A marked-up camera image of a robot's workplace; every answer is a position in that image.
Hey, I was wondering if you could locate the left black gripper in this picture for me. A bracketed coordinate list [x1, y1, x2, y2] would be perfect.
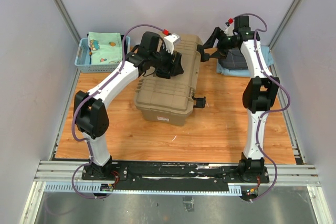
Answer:
[151, 45, 183, 78]

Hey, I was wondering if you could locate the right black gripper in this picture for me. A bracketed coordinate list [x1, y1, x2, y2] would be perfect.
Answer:
[200, 28, 237, 60]

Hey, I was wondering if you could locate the tan plastic tool box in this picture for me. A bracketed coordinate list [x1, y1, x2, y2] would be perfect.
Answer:
[134, 34, 202, 126]

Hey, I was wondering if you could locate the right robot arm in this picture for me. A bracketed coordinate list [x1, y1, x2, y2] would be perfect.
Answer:
[197, 13, 279, 183]

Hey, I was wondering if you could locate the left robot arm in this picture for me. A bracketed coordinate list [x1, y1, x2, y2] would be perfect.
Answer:
[72, 30, 184, 180]

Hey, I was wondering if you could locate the dark grey checked cloth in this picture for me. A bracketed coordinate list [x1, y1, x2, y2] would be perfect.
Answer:
[218, 49, 248, 70]

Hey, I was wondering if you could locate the light blue folded cloth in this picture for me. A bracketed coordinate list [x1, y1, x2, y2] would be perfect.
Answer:
[216, 45, 274, 77]

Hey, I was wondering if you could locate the black item in basket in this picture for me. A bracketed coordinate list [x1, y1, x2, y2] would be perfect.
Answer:
[121, 35, 131, 56]

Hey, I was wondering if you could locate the green cartoon print cloth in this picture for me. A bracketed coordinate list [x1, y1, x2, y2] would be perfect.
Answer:
[88, 31, 122, 65]

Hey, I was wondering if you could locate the blue plastic basket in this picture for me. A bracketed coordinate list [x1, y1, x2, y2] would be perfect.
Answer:
[75, 35, 121, 73]

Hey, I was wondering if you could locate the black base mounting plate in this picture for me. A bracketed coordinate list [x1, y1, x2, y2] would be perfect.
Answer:
[81, 161, 270, 191]

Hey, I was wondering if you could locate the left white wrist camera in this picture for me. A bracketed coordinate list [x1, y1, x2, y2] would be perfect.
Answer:
[162, 29, 181, 54]

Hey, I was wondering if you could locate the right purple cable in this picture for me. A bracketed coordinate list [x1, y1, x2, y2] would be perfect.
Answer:
[230, 13, 291, 204]

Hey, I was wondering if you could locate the blue slotted cable duct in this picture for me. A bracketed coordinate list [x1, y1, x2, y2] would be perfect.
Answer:
[45, 182, 243, 196]

